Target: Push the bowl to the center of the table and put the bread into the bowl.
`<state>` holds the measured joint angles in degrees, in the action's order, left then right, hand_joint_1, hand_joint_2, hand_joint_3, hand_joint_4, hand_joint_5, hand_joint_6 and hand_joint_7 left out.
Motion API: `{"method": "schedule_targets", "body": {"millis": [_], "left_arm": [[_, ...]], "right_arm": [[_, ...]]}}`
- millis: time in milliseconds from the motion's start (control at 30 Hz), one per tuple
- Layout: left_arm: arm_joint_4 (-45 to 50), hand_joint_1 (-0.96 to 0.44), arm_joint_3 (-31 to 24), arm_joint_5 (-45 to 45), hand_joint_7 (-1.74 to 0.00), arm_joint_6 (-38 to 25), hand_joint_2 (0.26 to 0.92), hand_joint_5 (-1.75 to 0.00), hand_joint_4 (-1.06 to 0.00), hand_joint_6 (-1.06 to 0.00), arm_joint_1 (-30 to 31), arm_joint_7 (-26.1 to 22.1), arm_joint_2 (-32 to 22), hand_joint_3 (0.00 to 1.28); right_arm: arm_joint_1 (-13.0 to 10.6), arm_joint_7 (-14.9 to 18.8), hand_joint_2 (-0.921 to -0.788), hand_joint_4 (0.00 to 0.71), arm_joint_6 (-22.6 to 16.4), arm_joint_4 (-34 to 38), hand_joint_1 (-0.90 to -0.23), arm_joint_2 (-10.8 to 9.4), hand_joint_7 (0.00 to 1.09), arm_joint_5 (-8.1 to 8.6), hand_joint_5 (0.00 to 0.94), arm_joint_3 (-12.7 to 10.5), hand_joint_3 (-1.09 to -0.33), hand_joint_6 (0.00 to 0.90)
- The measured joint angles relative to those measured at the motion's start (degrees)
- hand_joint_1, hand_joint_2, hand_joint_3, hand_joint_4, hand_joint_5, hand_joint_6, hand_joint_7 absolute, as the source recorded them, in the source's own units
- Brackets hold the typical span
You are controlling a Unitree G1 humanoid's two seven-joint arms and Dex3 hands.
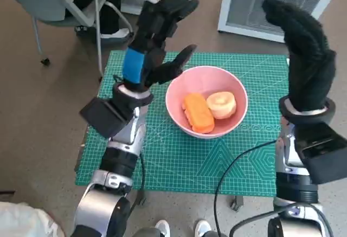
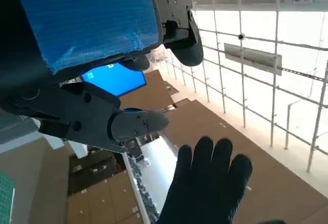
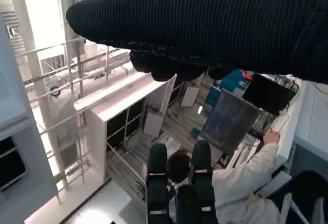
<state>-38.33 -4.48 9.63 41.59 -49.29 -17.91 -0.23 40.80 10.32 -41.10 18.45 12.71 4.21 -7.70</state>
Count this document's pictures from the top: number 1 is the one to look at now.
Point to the person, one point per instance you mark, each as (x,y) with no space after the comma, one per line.
(108,17)
(24,220)

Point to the green cutting mat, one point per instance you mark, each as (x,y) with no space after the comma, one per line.
(176,166)

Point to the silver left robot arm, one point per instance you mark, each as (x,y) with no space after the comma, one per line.
(119,161)

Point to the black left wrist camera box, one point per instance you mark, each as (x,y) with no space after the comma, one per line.
(105,117)

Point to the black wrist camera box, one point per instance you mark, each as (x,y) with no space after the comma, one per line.
(322,155)
(105,117)

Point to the long braided toy bread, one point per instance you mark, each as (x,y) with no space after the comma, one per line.
(199,113)

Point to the round toy bread bun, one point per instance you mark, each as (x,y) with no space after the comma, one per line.
(222,105)

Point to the pink bowl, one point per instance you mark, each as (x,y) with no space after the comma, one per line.
(206,81)

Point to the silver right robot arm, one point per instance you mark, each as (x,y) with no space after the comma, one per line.
(295,191)

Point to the black table leg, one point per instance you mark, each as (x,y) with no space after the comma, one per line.
(141,200)
(236,204)

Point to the person's foot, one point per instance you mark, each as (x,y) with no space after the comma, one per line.
(202,227)
(162,227)

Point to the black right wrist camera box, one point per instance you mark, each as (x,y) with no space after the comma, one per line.
(322,155)

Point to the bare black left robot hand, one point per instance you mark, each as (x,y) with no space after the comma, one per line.
(151,47)

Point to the large white vented unit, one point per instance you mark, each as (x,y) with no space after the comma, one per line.
(244,6)

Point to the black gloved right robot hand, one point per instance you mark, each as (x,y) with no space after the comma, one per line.
(309,71)

